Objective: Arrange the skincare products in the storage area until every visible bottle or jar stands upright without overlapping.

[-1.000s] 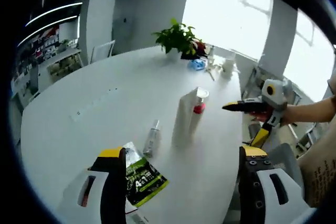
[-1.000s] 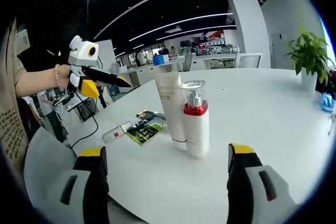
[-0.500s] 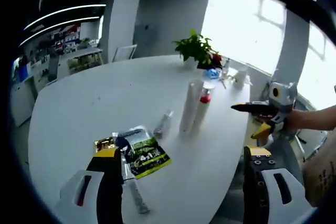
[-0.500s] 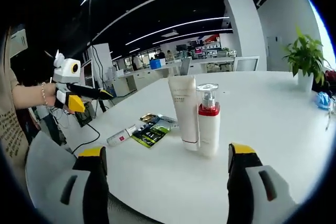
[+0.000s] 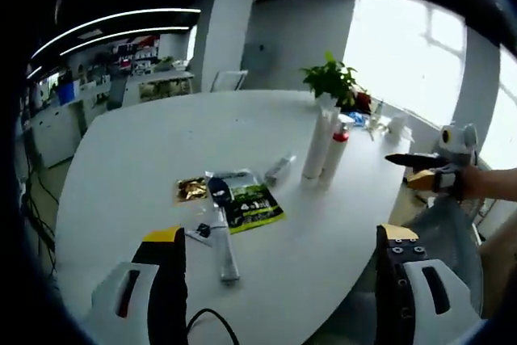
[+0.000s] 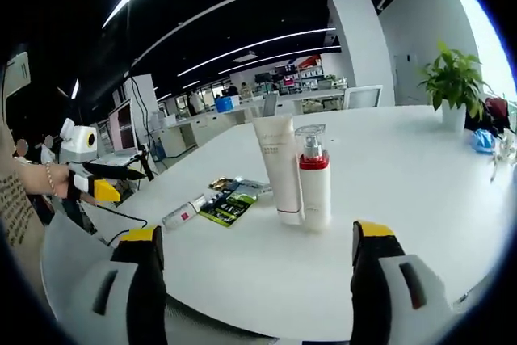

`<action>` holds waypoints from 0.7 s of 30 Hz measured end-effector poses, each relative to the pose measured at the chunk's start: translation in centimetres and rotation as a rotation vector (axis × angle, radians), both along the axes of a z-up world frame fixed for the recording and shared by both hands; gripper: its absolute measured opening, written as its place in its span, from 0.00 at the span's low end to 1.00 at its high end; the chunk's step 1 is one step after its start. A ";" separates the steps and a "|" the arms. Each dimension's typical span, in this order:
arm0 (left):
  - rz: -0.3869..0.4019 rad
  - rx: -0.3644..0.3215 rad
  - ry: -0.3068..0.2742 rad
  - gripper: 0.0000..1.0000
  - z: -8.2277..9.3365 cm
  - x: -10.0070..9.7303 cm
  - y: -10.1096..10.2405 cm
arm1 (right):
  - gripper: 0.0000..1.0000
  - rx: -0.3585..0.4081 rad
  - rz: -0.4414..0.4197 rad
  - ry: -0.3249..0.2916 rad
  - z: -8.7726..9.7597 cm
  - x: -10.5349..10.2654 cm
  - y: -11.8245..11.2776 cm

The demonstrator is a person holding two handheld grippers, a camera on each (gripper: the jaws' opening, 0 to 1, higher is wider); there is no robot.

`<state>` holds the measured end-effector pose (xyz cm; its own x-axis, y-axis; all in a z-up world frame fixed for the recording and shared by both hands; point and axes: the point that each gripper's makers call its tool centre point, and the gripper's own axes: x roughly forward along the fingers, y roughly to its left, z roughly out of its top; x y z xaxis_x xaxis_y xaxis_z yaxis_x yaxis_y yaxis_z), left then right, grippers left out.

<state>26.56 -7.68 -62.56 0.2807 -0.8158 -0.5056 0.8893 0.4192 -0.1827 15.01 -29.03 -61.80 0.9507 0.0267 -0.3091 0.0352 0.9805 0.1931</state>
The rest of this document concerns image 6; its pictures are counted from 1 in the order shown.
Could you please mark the white ceiling-mounted device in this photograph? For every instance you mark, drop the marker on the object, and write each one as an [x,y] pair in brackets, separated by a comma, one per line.
[18,74]

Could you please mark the grey wall cabinet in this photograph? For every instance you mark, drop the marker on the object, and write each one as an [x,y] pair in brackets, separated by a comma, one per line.
[407,78]

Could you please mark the person's left hand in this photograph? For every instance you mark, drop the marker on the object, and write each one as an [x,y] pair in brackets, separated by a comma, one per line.
[61,183]

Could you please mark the white office desk row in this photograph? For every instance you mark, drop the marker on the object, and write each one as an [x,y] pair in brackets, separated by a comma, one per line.
[210,123]

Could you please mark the silver blue skincare sachet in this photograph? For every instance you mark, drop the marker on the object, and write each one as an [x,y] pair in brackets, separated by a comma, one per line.
[242,188]

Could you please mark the white figure model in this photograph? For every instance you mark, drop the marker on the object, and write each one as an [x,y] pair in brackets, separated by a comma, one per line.
[503,152]

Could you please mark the person's beige printed shirt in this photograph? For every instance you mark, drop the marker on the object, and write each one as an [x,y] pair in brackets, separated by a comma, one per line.
[16,207]

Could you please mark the grey office chair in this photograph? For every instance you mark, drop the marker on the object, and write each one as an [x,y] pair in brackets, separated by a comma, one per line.
[270,104]

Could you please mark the white skincare tube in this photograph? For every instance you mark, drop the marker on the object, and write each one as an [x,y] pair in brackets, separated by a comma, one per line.
[278,167]

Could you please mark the black tripod stand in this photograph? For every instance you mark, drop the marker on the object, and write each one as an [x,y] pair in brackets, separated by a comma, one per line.
[147,165]

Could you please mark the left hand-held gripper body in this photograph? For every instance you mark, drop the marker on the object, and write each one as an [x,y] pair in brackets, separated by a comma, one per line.
[78,143]

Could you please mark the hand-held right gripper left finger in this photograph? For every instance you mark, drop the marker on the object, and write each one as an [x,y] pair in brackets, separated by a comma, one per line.
[141,280]

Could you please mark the white mesh office chair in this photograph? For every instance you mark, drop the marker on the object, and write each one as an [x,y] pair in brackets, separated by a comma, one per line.
[363,98]

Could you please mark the gold skincare sachet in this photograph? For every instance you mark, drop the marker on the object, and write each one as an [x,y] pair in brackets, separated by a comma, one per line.
[220,183]

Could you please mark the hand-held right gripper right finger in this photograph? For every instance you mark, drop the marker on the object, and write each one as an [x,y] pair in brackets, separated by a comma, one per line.
[371,280]

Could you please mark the blue plastic bag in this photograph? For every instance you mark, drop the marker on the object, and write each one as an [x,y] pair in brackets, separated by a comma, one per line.
[482,141]

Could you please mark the blue storage bin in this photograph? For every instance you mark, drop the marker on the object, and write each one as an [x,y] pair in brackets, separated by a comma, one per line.
[227,103]

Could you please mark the small clear skincare sachet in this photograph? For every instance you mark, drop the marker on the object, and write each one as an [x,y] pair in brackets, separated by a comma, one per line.
[263,188]

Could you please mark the potted green plant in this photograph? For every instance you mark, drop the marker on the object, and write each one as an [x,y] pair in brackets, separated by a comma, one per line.
[452,78]

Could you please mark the white red-collared skincare bottle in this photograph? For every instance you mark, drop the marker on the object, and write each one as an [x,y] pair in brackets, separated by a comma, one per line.
[317,193]

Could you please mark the green black skincare sachet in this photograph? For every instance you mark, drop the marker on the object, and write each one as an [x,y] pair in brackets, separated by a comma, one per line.
[226,211]

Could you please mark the dark red bag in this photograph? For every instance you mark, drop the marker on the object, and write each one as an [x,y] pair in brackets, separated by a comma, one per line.
[494,108]

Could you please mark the small red-label skincare bottle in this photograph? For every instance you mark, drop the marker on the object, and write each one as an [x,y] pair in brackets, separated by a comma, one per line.
[179,215]

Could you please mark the grey mesh chair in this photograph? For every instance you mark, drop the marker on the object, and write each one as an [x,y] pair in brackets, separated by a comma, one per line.
[76,256]

